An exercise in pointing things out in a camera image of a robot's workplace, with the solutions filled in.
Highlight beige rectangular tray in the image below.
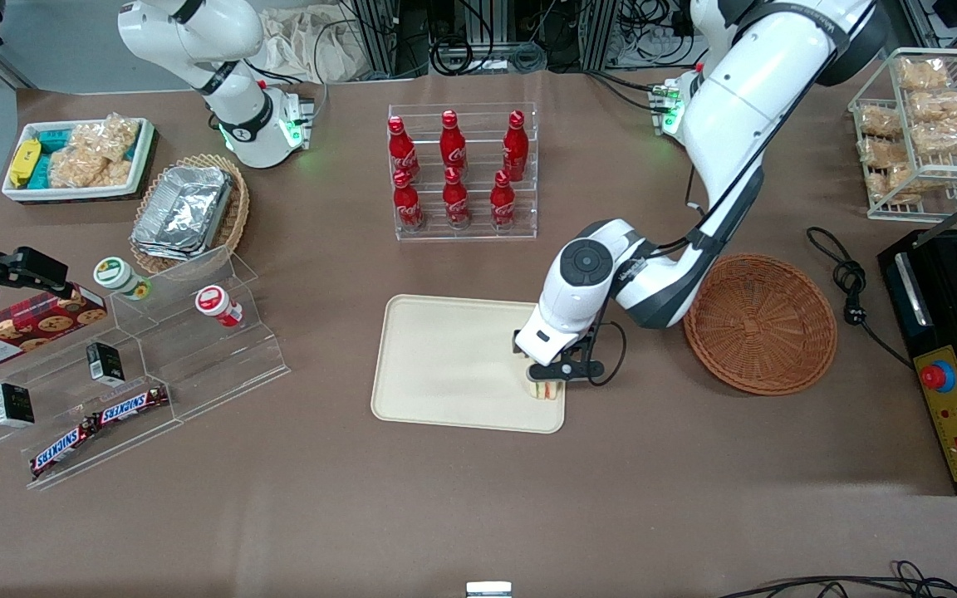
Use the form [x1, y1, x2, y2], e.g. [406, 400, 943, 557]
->
[371, 294, 569, 434]

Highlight round brown wicker basket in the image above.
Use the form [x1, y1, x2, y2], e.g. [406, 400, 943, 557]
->
[683, 253, 838, 396]

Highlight oval tan wicker basket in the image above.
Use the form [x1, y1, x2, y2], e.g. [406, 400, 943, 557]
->
[130, 154, 251, 279]

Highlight red cookie box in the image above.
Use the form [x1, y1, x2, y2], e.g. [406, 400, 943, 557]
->
[0, 284, 109, 375]

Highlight small black box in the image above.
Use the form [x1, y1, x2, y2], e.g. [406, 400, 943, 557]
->
[85, 341, 126, 386]
[0, 382, 37, 429]

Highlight clear acrylic bottle rack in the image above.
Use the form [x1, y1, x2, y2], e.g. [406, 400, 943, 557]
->
[387, 102, 537, 242]

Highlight red cola bottle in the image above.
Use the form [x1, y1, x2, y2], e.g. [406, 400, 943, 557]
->
[439, 110, 469, 177]
[490, 170, 518, 229]
[387, 115, 420, 183]
[393, 170, 425, 231]
[503, 110, 529, 182]
[443, 167, 471, 229]

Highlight yellow snack pack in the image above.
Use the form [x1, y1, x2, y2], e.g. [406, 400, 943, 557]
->
[8, 139, 42, 189]

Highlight white rectangular snack bin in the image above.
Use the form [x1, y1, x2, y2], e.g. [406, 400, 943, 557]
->
[1, 117, 156, 203]

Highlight green lid cup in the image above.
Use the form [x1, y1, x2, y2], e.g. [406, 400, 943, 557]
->
[93, 257, 152, 301]

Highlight snickers bar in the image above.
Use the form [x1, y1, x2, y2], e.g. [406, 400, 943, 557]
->
[29, 418, 102, 479]
[94, 384, 171, 427]

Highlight rice cracker bag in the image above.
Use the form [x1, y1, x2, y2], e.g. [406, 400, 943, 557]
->
[71, 113, 141, 164]
[47, 149, 133, 190]

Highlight clear acrylic step display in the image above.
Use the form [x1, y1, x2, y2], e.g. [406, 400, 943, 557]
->
[0, 245, 292, 491]

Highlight silver foil container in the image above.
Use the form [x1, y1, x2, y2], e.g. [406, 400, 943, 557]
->
[131, 165, 235, 261]

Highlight red lid cup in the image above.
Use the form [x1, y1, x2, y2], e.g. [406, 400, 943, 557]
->
[194, 285, 244, 328]

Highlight red emergency stop button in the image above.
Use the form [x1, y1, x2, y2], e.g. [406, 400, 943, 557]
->
[920, 362, 957, 393]

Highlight crumpled beige cloth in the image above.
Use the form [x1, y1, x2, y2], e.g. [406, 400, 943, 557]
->
[258, 4, 363, 84]

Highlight bagged fried snack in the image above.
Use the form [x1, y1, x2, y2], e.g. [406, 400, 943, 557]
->
[859, 137, 911, 169]
[898, 58, 953, 92]
[910, 120, 957, 159]
[909, 90, 957, 124]
[859, 106, 905, 140]

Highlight black machine with yellow panel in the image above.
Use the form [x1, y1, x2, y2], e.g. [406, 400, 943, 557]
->
[877, 223, 957, 497]

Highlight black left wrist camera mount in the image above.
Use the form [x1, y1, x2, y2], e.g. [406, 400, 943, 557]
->
[528, 332, 606, 385]

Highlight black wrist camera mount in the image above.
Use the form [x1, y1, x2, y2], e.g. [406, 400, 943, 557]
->
[0, 245, 72, 305]
[528, 332, 606, 385]

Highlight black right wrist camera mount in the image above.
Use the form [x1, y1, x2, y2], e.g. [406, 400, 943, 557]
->
[0, 245, 72, 305]

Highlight coiled black cable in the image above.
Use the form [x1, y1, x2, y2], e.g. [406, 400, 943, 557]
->
[430, 35, 547, 77]

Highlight aluminium profile frame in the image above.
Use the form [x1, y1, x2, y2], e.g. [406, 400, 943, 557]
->
[352, 0, 403, 81]
[580, 0, 621, 71]

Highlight black power cable with plug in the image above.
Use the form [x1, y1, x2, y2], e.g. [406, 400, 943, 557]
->
[806, 226, 916, 371]

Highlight black floor cables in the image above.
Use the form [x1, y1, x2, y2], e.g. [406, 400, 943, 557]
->
[718, 560, 957, 598]

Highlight white wire rack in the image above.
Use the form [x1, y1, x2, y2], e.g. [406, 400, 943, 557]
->
[848, 47, 957, 223]

